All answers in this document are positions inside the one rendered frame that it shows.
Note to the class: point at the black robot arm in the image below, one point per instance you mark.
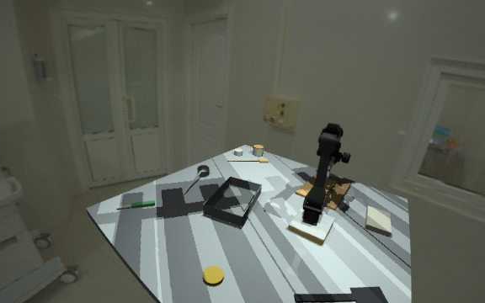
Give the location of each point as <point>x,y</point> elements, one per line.
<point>329,140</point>

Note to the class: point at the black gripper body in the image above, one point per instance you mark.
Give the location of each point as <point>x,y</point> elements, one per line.
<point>345,157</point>

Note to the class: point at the yellow round disc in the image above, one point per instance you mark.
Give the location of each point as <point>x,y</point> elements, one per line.
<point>213,275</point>

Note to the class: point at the grey cylindrical jar with wooden lid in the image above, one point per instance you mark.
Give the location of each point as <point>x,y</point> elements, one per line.
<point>258,150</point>

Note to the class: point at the green-handled screwdriver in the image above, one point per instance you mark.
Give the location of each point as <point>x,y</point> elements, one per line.
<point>138,204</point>

